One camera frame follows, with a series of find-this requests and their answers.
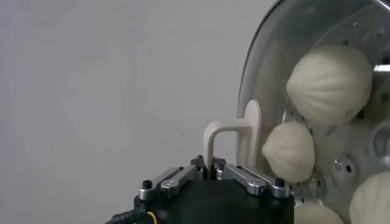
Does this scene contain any glass lid with cream handle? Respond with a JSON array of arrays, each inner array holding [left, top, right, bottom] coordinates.
[[203, 0, 390, 224]]

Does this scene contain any white steamed baozi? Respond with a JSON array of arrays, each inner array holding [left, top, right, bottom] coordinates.
[[294, 200, 347, 224], [349, 170, 390, 224], [285, 44, 374, 126], [261, 121, 316, 183]]

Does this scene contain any perforated steel steamer basket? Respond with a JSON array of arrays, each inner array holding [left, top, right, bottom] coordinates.
[[243, 0, 390, 224]]

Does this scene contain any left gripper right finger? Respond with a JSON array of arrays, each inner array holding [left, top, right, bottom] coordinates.
[[213, 157, 290, 199]]

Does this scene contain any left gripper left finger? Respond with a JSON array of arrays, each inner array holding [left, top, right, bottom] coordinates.
[[138, 155, 208, 201]]

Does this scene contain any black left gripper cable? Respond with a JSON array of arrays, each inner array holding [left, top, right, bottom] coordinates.
[[105, 209, 158, 224]]

